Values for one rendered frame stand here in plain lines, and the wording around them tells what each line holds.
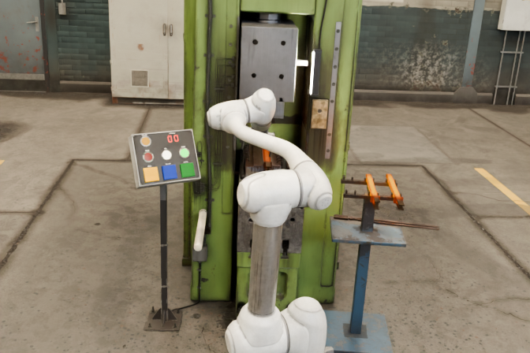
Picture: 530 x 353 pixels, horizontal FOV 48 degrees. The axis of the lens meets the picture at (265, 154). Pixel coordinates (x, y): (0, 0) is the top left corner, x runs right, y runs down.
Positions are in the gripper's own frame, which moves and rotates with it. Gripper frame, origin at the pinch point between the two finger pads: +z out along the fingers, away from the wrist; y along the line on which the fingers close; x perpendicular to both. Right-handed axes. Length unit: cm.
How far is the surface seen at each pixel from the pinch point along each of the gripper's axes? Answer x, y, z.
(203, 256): 14, 21, 112
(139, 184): 14, 55, 42
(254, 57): -61, 18, 8
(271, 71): -59, 8, 13
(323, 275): -3, -55, 124
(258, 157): -37, 4, 65
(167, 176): 4, 44, 43
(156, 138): -12, 56, 35
